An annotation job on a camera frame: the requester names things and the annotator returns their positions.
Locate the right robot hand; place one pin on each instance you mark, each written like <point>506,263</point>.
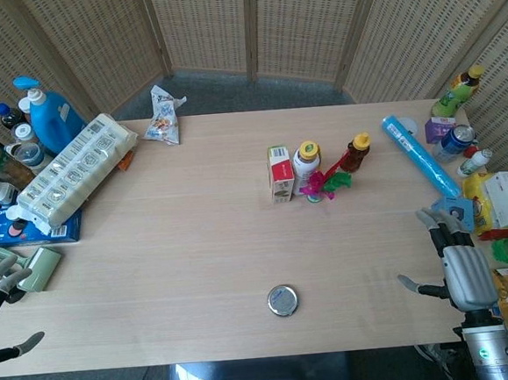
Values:
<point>466,270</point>

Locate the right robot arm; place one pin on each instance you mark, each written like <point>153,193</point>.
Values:
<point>491,347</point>

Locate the blue cookie box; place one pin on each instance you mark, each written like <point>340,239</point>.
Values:
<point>28,230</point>

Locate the small silver round tin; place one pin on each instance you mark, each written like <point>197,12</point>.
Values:
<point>283,299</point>

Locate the green lint roller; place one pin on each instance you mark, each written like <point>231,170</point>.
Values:
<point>35,266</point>

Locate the blue square packet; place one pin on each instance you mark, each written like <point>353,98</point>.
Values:
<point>453,211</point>

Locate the yellow snack bag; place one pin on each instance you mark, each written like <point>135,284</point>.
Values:
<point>475,199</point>

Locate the small white green bottle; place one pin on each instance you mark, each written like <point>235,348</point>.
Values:
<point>474,163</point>

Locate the red bottle cap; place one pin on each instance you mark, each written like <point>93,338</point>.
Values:
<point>471,152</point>

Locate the blue rolled tube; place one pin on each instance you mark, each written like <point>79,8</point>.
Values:
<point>420,155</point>

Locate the blue drink can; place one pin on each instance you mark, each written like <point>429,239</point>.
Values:
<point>452,142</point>

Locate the clear jar with lid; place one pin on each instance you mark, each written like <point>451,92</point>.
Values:
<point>28,154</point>

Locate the white tissue multipack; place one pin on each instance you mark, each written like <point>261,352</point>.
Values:
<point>74,170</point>

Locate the purple small carton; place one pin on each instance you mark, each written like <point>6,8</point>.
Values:
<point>436,129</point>

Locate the white lid clear jar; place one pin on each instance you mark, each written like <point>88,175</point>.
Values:
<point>23,131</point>

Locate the amber honey bottle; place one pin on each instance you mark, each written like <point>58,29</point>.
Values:
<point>355,152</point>

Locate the dark soda bottle blue cap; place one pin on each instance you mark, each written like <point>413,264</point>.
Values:
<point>9,116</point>

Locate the magenta and green toy flower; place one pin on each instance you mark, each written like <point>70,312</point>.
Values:
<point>324,183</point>

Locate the blue detergent pump bottle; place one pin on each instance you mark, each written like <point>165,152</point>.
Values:
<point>50,118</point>

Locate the orange small packet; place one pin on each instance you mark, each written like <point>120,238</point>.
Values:
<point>126,161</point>

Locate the white cap orange bottle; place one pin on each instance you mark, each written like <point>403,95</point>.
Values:
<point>25,106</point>

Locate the green tea bottle yellow cap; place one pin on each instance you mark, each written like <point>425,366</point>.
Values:
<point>456,91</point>

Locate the white bottle yellow cap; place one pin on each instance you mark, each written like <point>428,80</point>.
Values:
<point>307,164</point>

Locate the red and white carton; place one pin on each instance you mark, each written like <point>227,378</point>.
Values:
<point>280,174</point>

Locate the white snack bag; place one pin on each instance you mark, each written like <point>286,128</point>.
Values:
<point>162,117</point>

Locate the wooden folding screen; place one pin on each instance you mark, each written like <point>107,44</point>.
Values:
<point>241,32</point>

